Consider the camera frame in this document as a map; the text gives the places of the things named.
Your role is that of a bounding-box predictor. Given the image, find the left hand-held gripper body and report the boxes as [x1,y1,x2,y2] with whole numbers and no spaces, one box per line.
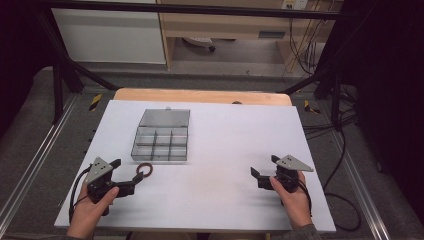
[84,156,118,204]

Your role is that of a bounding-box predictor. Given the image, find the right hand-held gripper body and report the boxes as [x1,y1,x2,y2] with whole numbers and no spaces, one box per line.
[275,154,315,194]

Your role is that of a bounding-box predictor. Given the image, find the brown rubber ring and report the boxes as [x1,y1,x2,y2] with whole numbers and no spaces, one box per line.
[135,162,154,179]

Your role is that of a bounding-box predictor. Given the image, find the clear plastic compartment box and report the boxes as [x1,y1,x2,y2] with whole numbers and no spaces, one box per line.
[130,106,191,163]

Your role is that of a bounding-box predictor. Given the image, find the person's right hand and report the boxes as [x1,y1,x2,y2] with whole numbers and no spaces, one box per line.
[268,171,314,231]

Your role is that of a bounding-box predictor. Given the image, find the person's left hand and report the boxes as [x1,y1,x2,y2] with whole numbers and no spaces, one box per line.
[66,184,120,232]

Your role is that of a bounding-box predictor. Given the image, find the yellow black tape marker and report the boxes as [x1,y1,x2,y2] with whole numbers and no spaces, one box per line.
[87,93,104,113]
[302,99,322,116]

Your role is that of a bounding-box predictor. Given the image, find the black metal stand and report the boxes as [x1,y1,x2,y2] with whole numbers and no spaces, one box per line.
[34,11,120,125]
[279,61,346,132]

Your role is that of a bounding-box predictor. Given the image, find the white cabinet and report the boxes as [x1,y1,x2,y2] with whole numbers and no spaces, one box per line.
[50,0,167,65]

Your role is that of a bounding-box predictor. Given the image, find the black curtain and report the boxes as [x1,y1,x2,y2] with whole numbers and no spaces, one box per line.
[324,0,424,221]
[0,0,58,138]

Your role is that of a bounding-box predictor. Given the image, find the white chair base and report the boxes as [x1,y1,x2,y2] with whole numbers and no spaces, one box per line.
[181,36,217,53]

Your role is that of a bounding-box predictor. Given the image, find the light wooden desk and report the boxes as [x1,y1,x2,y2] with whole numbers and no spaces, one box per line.
[155,0,345,72]

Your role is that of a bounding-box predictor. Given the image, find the black metal crossbar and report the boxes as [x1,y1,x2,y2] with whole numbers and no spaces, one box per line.
[41,0,354,21]

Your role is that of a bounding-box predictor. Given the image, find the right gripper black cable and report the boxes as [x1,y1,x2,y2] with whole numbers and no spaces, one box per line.
[298,179,314,218]

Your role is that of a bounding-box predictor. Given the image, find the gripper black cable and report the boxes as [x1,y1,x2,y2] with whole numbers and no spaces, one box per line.
[68,163,93,224]
[298,179,314,218]

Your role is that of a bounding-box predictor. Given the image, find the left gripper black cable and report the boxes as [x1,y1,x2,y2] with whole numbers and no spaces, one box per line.
[68,163,93,224]

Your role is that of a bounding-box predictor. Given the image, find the bundle of black floor cables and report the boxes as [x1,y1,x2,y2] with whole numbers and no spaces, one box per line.
[302,113,358,140]

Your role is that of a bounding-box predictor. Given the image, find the aluminium floor rail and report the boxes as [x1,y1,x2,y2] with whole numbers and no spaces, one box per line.
[328,131,392,240]
[0,94,80,228]

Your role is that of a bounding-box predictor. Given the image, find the long black floor cable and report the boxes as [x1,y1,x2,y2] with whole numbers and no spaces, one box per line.
[321,109,363,233]

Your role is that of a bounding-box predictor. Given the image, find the hanging cables by desk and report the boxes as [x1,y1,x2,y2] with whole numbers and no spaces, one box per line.
[287,13,323,77]

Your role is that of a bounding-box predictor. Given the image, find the white wall socket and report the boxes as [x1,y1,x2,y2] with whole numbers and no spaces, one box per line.
[280,0,310,11]

